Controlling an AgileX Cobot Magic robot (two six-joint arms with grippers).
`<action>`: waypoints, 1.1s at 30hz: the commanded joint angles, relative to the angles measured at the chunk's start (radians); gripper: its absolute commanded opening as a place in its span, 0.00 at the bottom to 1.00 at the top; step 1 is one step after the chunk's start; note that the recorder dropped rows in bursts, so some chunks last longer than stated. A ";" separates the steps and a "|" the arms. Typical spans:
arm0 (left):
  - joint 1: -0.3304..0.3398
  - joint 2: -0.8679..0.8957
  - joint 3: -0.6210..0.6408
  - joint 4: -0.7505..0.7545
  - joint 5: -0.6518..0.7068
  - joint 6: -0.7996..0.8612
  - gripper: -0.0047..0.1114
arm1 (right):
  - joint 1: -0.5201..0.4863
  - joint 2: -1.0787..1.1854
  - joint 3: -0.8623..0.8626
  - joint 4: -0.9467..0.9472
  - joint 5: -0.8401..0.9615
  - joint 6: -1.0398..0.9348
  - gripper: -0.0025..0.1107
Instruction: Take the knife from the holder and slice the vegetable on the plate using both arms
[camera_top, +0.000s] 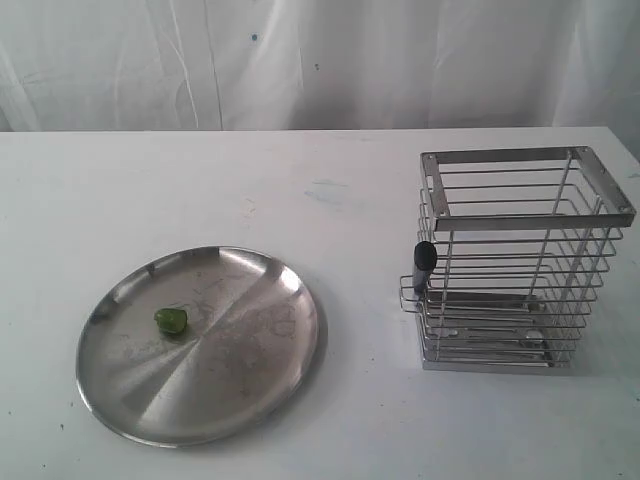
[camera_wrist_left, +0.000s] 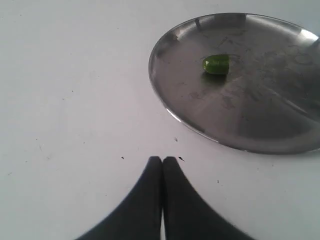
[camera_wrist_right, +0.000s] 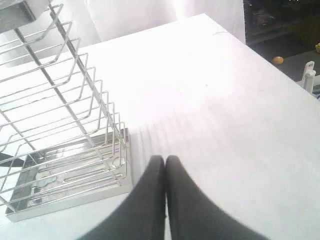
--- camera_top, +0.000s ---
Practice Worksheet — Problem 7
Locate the white backdrop curtain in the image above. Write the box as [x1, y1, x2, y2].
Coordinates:
[1, 1, 639, 137]

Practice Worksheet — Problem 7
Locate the round stainless steel plate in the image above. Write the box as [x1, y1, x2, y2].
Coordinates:
[75, 246, 323, 448]

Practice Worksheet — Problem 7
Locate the steel wire utensil rack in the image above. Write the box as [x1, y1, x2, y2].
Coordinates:
[399, 146, 636, 372]

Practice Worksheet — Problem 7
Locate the black knife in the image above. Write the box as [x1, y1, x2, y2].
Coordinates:
[412, 241, 438, 301]

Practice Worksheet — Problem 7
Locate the green cucumber piece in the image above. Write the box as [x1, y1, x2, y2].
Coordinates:
[154, 308, 188, 336]

